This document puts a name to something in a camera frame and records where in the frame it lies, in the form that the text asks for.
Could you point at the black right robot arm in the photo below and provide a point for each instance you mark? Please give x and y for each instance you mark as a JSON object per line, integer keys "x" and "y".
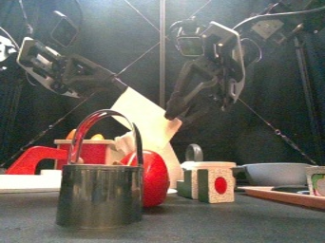
{"x": 270, "y": 30}

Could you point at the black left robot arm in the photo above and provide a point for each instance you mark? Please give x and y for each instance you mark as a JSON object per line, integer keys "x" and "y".
{"x": 6, "y": 50}

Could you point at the orange toy toast piece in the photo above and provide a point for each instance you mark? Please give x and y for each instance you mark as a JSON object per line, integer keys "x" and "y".
{"x": 71, "y": 134}

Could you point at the yellow-orange toy food piece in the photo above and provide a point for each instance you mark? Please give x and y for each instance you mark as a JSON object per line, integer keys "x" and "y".
{"x": 97, "y": 137}

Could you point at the wooden toy toaster red side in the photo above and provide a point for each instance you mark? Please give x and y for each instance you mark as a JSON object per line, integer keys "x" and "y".
{"x": 95, "y": 152}

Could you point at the red and white toy iron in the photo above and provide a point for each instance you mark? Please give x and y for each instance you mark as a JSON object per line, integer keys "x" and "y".
{"x": 30, "y": 158}

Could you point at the speckled block with red dot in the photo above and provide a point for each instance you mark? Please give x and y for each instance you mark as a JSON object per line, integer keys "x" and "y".
{"x": 221, "y": 185}

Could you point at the green and white speckled block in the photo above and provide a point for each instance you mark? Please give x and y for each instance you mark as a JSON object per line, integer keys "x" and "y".
{"x": 193, "y": 186}

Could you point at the red toy tomato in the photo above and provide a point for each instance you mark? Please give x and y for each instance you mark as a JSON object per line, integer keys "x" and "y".
{"x": 155, "y": 180}

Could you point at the light grey pan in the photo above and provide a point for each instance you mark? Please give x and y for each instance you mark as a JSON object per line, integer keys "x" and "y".
{"x": 274, "y": 174}

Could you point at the wooden tray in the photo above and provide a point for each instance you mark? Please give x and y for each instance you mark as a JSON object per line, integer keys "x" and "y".
{"x": 292, "y": 197}

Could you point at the white block with fruit picture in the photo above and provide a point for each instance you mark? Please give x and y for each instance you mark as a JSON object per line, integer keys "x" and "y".
{"x": 317, "y": 183}

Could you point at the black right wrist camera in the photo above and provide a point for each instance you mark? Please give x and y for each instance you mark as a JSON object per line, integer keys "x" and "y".
{"x": 189, "y": 44}

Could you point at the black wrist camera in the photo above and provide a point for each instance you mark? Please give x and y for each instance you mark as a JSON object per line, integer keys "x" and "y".
{"x": 189, "y": 44}
{"x": 63, "y": 30}

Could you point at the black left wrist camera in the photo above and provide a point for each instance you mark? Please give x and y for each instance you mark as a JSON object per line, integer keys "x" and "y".
{"x": 63, "y": 30}

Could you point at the grey vertical frame pole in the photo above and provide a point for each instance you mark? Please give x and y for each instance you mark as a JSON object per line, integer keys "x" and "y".
{"x": 162, "y": 47}

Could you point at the black frame strut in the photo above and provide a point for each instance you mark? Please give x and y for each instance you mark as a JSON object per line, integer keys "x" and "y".
{"x": 305, "y": 95}

